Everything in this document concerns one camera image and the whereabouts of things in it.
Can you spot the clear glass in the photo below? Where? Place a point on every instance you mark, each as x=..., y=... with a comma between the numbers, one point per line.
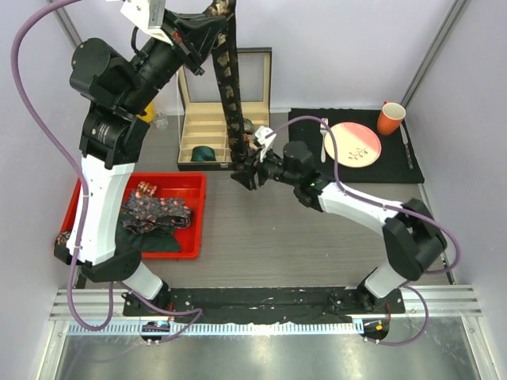
x=160, y=121

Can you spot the orange striped rolled tie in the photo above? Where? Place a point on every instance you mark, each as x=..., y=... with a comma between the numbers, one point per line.
x=147, y=188

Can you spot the black gold leaf tie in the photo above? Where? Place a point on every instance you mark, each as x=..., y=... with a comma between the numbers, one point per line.
x=225, y=63

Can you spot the dark green leaf tie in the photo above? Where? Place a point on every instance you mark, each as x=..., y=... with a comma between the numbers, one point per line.
x=160, y=239

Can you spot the silver knife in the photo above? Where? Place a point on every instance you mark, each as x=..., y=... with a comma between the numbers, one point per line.
x=405, y=141

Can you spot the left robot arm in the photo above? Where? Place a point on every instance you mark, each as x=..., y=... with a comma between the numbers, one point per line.
x=119, y=90

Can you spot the silver fork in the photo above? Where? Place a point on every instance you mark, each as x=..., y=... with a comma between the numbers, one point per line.
x=323, y=132

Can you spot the orange mug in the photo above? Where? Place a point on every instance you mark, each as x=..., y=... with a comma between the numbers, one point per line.
x=391, y=116

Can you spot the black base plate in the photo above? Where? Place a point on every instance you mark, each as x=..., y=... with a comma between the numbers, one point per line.
x=271, y=305

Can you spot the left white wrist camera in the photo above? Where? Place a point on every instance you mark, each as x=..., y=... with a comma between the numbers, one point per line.
x=147, y=16

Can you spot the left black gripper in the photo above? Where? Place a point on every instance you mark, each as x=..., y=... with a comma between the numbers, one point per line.
x=193, y=36

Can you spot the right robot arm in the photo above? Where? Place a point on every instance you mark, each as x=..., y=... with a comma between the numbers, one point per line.
x=412, y=241

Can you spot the yellow mug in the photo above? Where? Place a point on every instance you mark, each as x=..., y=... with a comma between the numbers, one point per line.
x=148, y=113

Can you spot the pink cream plate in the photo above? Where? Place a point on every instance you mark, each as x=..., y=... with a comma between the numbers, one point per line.
x=358, y=146

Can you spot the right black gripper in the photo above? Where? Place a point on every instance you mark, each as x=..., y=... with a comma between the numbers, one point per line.
x=259, y=164

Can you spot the rolled green blue tie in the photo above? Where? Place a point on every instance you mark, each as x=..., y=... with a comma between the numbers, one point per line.
x=203, y=154

